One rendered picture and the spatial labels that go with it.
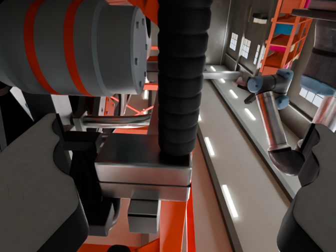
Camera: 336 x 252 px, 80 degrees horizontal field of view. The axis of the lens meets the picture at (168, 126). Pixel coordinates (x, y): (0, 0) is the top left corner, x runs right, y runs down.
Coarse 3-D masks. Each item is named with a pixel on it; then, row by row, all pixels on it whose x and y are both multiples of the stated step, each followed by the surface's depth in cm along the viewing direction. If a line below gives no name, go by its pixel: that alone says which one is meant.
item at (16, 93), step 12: (0, 0) 35; (0, 84) 37; (0, 96) 56; (12, 96) 38; (72, 96) 56; (0, 108) 36; (12, 108) 55; (24, 108) 41; (0, 120) 36; (12, 120) 53; (24, 120) 44; (0, 132) 36; (12, 132) 51; (0, 144) 36
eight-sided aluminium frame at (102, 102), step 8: (80, 96) 55; (88, 96) 57; (96, 96) 55; (80, 104) 54; (88, 104) 57; (96, 104) 54; (104, 104) 58; (88, 112) 57; (96, 112) 54; (88, 128) 54; (96, 128) 53
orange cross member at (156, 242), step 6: (156, 240) 156; (84, 246) 174; (90, 246) 174; (96, 246) 174; (102, 246) 174; (108, 246) 174; (132, 246) 175; (144, 246) 162; (150, 246) 161; (156, 246) 161
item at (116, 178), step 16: (112, 144) 20; (128, 144) 20; (144, 144) 20; (96, 160) 18; (112, 160) 18; (128, 160) 18; (144, 160) 18; (160, 160) 18; (176, 160) 18; (112, 176) 19; (128, 176) 19; (144, 176) 19; (160, 176) 19; (176, 176) 18; (112, 192) 20; (128, 192) 20; (144, 192) 20; (160, 192) 20; (176, 192) 20
